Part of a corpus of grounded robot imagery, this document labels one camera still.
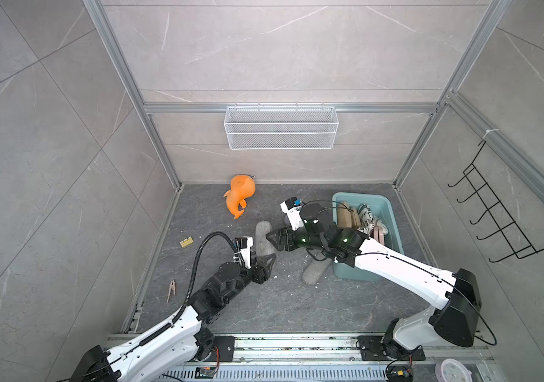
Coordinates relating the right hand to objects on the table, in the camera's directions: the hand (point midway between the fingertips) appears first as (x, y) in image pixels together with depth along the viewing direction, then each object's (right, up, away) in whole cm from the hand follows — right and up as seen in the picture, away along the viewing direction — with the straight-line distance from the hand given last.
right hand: (276, 234), depth 73 cm
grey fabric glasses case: (-4, -3, 0) cm, 5 cm away
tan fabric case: (+25, +4, +11) cm, 27 cm away
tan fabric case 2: (+30, +3, +16) cm, 34 cm away
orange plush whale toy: (-16, +18, +38) cm, 45 cm away
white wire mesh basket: (+2, +43, +28) cm, 51 cm away
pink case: (+35, -1, +7) cm, 36 cm away
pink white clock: (+52, -40, -4) cm, 65 cm away
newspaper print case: (+34, +3, +13) cm, 36 cm away
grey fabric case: (+15, -16, +15) cm, 26 cm away
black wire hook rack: (+63, +3, -10) cm, 64 cm away
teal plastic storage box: (+43, +9, +20) cm, 48 cm away
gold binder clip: (-39, -7, +27) cm, 48 cm away
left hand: (-2, -6, +2) cm, 7 cm away
